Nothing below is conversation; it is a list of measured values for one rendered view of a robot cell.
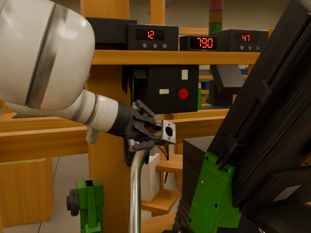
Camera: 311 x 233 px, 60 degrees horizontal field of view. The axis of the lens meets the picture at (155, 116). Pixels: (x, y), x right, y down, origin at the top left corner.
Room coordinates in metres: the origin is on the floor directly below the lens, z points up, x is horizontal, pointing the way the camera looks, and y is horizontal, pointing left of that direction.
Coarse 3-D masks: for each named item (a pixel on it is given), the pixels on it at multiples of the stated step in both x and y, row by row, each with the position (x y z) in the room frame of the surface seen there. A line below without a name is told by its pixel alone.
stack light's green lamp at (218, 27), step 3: (213, 24) 1.03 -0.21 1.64; (216, 24) 1.03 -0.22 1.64; (219, 24) 1.03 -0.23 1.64; (210, 27) 1.04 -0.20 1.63; (213, 27) 1.03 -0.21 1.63; (216, 27) 1.02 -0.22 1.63; (219, 27) 1.03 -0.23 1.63; (210, 30) 1.04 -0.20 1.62; (213, 30) 1.03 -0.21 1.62; (216, 30) 1.02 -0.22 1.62; (219, 30) 1.03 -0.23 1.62
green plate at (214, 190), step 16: (208, 160) 0.67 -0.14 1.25; (208, 176) 0.65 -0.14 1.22; (224, 176) 0.59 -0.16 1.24; (208, 192) 0.63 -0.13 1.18; (224, 192) 0.58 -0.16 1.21; (192, 208) 0.67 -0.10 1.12; (208, 208) 0.61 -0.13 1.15; (224, 208) 0.59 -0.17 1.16; (192, 224) 0.65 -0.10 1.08; (208, 224) 0.59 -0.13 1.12; (224, 224) 0.60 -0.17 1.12
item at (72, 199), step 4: (72, 192) 0.69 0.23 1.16; (76, 192) 0.69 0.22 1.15; (68, 196) 0.69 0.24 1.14; (72, 196) 0.67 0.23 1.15; (76, 196) 0.68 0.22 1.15; (68, 200) 0.68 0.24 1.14; (72, 200) 0.67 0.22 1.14; (76, 200) 0.67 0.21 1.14; (68, 204) 0.67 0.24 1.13; (72, 204) 0.66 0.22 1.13; (76, 204) 0.67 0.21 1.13; (68, 208) 0.67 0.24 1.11; (72, 208) 0.66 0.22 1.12; (76, 208) 0.66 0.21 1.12; (72, 212) 0.67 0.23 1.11; (76, 212) 0.67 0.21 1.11
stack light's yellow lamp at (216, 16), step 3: (210, 12) 1.04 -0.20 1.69; (213, 12) 1.03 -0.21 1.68; (216, 12) 1.02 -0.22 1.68; (219, 12) 1.02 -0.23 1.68; (222, 12) 1.03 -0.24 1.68; (210, 15) 1.04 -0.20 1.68; (213, 15) 1.03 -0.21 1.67; (216, 15) 1.02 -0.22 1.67; (219, 15) 1.02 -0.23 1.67; (222, 15) 1.03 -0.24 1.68; (210, 18) 1.04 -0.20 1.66; (213, 18) 1.03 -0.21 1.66; (216, 18) 1.02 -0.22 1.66; (219, 18) 1.03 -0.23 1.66; (222, 18) 1.04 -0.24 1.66; (210, 21) 1.04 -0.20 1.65; (213, 21) 1.03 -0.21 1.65; (216, 21) 1.02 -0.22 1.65; (219, 21) 1.03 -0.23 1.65; (222, 21) 1.04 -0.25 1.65; (210, 24) 1.04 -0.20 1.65; (222, 24) 1.04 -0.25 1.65
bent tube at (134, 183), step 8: (168, 128) 0.65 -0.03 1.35; (160, 136) 0.64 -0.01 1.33; (168, 136) 0.63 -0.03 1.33; (136, 152) 0.69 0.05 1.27; (144, 152) 0.68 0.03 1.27; (136, 160) 0.68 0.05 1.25; (136, 168) 0.67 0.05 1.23; (136, 176) 0.66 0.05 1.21; (136, 184) 0.64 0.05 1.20; (136, 192) 0.63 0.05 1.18; (136, 200) 0.61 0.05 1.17; (136, 208) 0.60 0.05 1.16; (136, 216) 0.59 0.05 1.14; (136, 224) 0.57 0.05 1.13; (128, 232) 0.57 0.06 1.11; (136, 232) 0.56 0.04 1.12
